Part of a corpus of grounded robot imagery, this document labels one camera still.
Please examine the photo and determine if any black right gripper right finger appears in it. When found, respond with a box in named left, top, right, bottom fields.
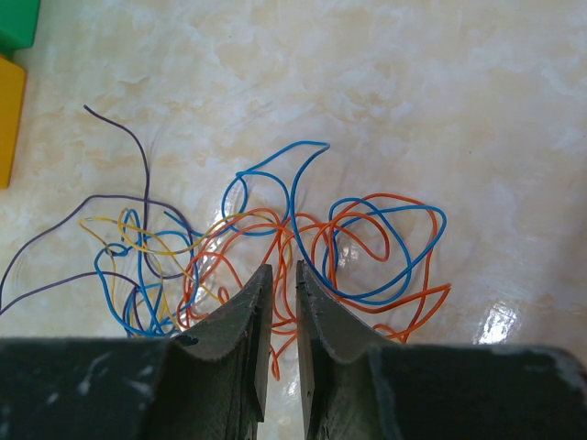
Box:
left=296, top=261, right=586, bottom=439

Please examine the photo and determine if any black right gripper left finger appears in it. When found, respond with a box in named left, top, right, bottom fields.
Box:
left=1, top=265, right=272, bottom=439

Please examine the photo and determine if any orange wire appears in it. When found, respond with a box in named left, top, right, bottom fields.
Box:
left=176, top=192, right=452, bottom=381

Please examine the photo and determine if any blue wire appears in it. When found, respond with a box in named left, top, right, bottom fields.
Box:
left=94, top=140, right=448, bottom=338

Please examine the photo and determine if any yellow storage bin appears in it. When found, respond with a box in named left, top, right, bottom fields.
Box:
left=0, top=55, right=27, bottom=189

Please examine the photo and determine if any near green storage bin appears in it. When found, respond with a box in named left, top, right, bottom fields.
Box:
left=0, top=0, right=40, bottom=50

